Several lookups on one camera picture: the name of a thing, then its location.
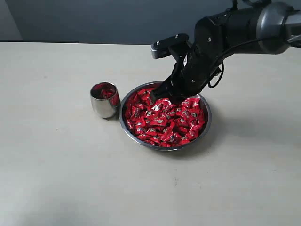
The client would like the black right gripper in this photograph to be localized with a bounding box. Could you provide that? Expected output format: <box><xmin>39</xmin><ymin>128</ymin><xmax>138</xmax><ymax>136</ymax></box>
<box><xmin>150</xmin><ymin>44</ymin><xmax>223</xmax><ymax>104</ymax></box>

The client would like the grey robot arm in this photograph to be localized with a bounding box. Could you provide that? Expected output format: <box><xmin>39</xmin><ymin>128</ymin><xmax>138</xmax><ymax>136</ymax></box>
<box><xmin>150</xmin><ymin>0</ymin><xmax>301</xmax><ymax>101</ymax></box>

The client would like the pile of red candies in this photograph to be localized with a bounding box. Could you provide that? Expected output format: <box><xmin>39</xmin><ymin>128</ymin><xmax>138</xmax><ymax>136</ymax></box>
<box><xmin>125</xmin><ymin>88</ymin><xmax>205</xmax><ymax>147</ymax></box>

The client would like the stainless steel bowl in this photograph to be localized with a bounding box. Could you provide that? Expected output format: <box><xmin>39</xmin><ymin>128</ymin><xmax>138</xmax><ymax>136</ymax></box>
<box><xmin>119</xmin><ymin>81</ymin><xmax>212</xmax><ymax>152</ymax></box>

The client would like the stainless steel cup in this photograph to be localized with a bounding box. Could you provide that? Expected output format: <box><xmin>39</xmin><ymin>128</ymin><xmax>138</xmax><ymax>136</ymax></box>
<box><xmin>90</xmin><ymin>83</ymin><xmax>120</xmax><ymax>119</ymax></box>

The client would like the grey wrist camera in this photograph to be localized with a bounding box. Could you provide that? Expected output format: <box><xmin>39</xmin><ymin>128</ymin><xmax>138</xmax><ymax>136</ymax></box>
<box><xmin>151</xmin><ymin>33</ymin><xmax>190</xmax><ymax>59</ymax></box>

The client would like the black cable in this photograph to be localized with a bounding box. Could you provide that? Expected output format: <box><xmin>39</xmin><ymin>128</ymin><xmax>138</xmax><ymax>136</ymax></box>
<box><xmin>206</xmin><ymin>37</ymin><xmax>266</xmax><ymax>89</ymax></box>

